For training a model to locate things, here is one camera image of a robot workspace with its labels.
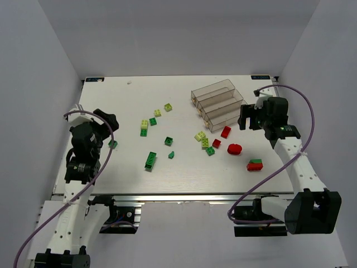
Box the pale yellow lego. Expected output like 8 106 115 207
141 119 148 130
154 109 161 117

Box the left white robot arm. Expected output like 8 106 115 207
30 107 119 267

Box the green square lego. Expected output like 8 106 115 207
205 146 215 156
165 137 173 146

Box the long dark green lego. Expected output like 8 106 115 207
144 152 157 171

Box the green lego under pale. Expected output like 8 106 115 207
140 129 148 137

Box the right blue table label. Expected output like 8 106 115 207
250 75 271 80

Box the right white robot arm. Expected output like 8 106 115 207
234 97 342 235

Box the red long lego brick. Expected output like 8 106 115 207
247 162 263 171

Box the near clear plastic container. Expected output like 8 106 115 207
202 98 247 132

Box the dark green lego upper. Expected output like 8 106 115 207
149 118 157 126

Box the aluminium table rail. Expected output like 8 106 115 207
50 193 294 202

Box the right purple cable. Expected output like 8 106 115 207
228 84 315 224

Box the purple cable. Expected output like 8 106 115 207
13 111 115 268
228 84 315 224

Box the red rounded flower lego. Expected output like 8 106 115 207
227 143 243 155

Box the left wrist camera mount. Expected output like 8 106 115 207
64 104 91 127

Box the pale yellow lego top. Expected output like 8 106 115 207
154 109 161 117

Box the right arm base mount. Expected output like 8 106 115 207
233 198 287 237

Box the far clear plastic container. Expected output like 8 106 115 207
191 79 235 108

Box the small red square lego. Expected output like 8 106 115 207
212 139 221 149

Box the lime lego top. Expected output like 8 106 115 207
164 103 172 112

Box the middle clear plastic container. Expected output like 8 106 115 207
196 88 244 119

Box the green square lego right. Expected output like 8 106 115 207
205 146 215 156

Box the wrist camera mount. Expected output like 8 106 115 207
64 104 91 127
254 88 273 109

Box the clear plastic container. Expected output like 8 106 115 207
196 88 244 119
191 79 235 108
202 98 247 132

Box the small green sloped lego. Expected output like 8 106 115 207
168 151 175 159

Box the pale yellow lego left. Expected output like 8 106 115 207
141 119 148 130

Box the green square lego centre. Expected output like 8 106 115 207
165 137 173 146

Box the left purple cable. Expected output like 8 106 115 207
13 111 115 268

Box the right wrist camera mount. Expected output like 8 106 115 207
254 88 273 109

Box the left blue table label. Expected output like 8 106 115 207
85 77 105 83

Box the blue table label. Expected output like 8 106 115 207
250 75 271 80
85 77 105 83

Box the light green lego upturned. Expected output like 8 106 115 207
201 137 209 150

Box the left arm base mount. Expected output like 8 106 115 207
80 195 138 239

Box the pale yellow-green lego right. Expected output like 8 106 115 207
194 131 206 142

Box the green lego left edge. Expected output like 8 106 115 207
108 140 118 149

